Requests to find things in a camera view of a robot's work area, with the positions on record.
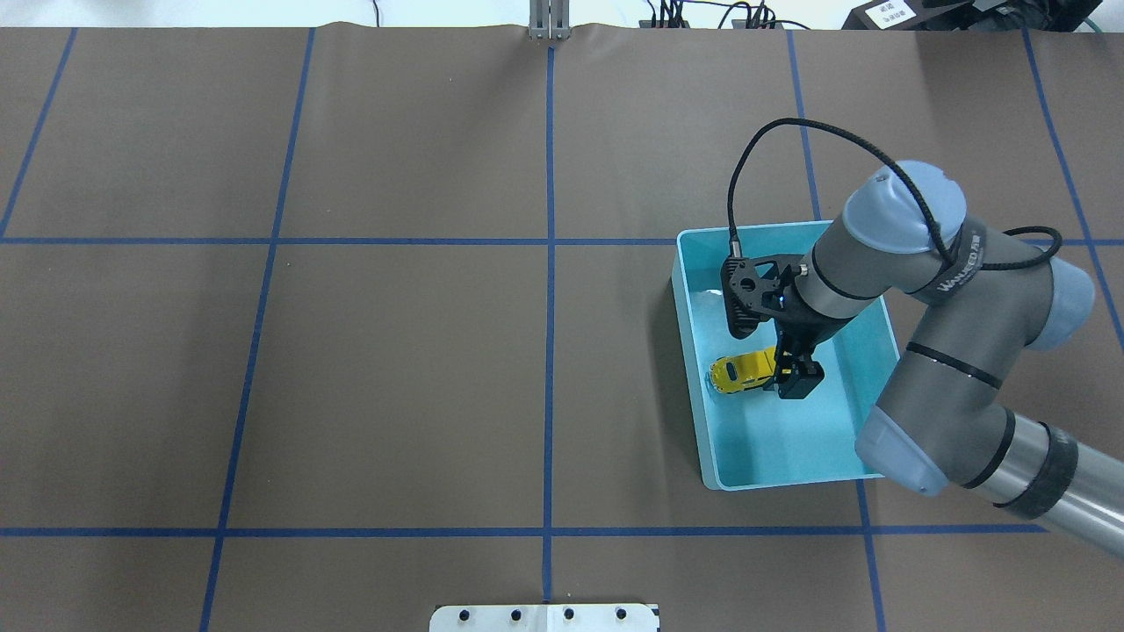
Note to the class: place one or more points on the turquoise plastic bin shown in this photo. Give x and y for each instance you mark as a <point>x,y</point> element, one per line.
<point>752,439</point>

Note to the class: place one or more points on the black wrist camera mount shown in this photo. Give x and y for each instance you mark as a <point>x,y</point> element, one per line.
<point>757,289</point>

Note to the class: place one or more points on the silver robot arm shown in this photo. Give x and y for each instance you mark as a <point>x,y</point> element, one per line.
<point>988,297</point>

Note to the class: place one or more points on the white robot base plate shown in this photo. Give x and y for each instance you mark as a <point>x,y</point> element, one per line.
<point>547,617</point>

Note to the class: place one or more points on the yellow beetle toy car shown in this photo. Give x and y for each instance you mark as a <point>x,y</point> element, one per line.
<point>741,373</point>

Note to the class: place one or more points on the grey aluminium frame post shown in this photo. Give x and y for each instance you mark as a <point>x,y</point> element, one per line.
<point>550,20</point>

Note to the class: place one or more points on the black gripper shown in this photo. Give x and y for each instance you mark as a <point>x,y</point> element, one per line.
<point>797,326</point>

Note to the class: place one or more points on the brown table mat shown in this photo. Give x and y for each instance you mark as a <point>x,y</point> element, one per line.
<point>322,329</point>

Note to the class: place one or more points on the black labelled device box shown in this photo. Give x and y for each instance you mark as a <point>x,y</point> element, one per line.
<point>883,16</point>

